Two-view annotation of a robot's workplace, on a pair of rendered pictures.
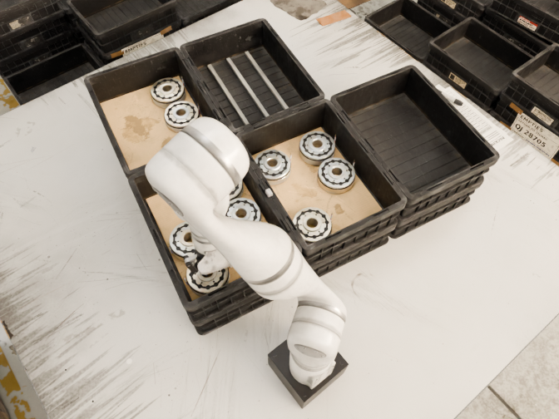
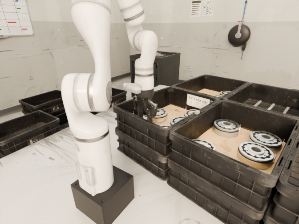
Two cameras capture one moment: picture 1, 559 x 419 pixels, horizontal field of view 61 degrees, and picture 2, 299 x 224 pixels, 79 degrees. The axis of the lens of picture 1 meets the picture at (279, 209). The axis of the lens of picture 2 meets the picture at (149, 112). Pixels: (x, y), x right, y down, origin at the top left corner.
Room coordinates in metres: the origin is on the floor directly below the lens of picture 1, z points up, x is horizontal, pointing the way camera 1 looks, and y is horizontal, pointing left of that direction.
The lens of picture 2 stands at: (0.27, -0.52, 1.23)
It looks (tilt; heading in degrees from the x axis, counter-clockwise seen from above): 25 degrees down; 72
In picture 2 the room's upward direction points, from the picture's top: straight up
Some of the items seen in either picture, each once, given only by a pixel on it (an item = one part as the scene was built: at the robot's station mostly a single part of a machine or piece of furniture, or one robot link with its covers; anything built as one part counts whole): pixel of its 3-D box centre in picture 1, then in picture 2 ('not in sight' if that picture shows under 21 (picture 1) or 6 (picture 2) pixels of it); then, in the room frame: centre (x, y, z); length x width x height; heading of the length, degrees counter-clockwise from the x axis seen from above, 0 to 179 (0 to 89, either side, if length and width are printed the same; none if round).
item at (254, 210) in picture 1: (241, 214); (182, 122); (0.62, 0.10, 0.86); 0.10 x 0.10 x 0.01
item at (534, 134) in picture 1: (533, 137); not in sight; (1.27, -1.05, 0.41); 0.31 x 0.02 x 0.16; 39
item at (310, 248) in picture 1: (317, 169); (238, 128); (0.72, -0.10, 0.92); 0.40 x 0.30 x 0.02; 29
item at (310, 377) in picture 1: (310, 355); (95, 158); (0.25, -0.07, 0.89); 0.09 x 0.09 x 0.17; 38
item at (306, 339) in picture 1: (315, 334); (87, 107); (0.25, -0.07, 1.05); 0.09 x 0.09 x 0.17; 72
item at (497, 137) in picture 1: (456, 123); not in sight; (1.08, -0.60, 0.70); 0.33 x 0.23 x 0.01; 39
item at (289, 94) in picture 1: (250, 86); (266, 108); (1.07, 0.09, 0.87); 0.40 x 0.30 x 0.11; 29
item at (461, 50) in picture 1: (470, 80); not in sight; (1.69, -0.90, 0.31); 0.40 x 0.30 x 0.34; 39
